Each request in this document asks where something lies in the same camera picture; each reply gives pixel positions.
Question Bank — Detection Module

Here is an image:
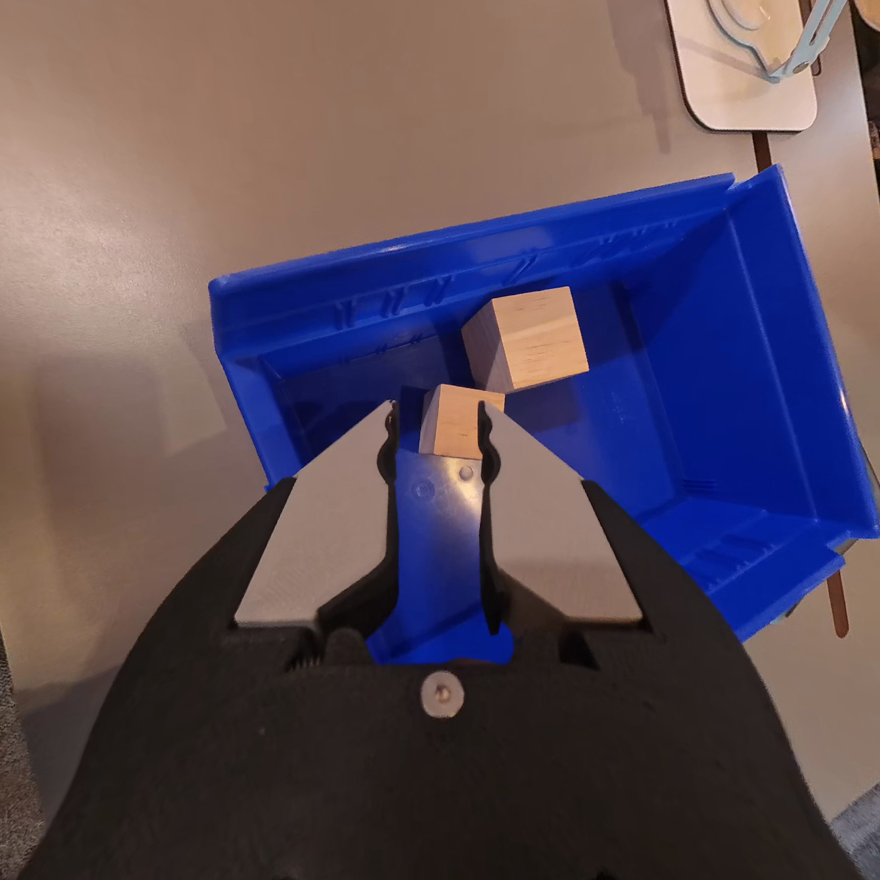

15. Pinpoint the blue plastic bin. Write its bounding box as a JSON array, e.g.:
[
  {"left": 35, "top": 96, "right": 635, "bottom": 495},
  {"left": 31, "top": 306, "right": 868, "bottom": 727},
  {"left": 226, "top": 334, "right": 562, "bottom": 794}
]
[{"left": 208, "top": 164, "right": 880, "bottom": 666}]

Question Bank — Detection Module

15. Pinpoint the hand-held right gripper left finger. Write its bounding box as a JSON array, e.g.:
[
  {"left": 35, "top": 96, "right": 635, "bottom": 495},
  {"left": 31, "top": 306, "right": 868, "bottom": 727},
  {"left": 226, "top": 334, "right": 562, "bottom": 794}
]
[{"left": 234, "top": 401, "right": 402, "bottom": 637}]

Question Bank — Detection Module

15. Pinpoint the large wooden cube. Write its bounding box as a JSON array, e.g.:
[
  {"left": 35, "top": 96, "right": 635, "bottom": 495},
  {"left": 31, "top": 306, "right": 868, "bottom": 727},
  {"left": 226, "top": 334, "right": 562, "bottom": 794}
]
[{"left": 461, "top": 286, "right": 591, "bottom": 394}]

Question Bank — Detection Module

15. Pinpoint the white stand base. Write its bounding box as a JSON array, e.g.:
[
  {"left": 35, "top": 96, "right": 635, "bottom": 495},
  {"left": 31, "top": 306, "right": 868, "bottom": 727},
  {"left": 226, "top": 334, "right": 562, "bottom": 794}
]
[{"left": 663, "top": 0, "right": 850, "bottom": 133}]

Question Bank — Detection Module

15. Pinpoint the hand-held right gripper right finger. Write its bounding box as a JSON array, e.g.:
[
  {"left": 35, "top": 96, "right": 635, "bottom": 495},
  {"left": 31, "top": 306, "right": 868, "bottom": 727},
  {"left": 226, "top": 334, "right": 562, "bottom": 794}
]
[{"left": 477, "top": 401, "right": 645, "bottom": 637}]

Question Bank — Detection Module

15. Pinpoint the medium wooden cube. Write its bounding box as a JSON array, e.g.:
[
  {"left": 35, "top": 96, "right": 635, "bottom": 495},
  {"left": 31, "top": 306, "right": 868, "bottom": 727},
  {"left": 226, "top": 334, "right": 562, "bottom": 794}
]
[{"left": 418, "top": 385, "right": 506, "bottom": 460}]

